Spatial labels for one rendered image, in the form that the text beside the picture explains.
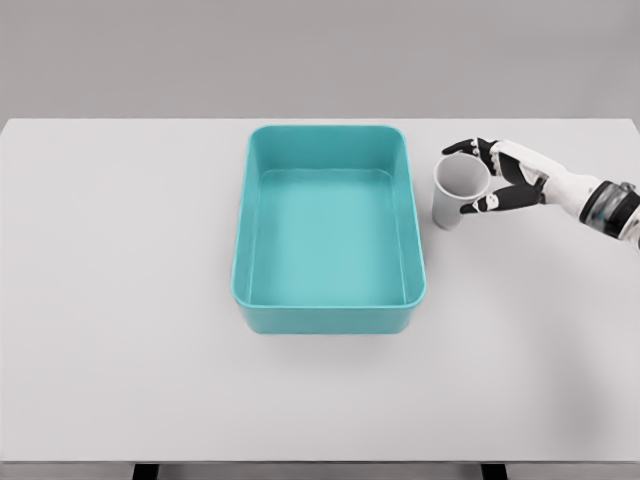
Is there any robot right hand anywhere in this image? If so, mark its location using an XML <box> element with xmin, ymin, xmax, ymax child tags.
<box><xmin>441</xmin><ymin>137</ymin><xmax>569</xmax><ymax>216</ymax></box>

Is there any white paper cup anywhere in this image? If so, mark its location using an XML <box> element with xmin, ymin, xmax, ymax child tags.
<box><xmin>431</xmin><ymin>154</ymin><xmax>491</xmax><ymax>232</ymax></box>

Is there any teal rectangular plastic basket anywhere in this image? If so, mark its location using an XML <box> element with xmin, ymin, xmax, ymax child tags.
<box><xmin>230</xmin><ymin>124</ymin><xmax>429</xmax><ymax>336</ymax></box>

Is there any white table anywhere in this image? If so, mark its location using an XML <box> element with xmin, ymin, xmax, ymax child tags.
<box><xmin>0</xmin><ymin>117</ymin><xmax>640</xmax><ymax>480</ymax></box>

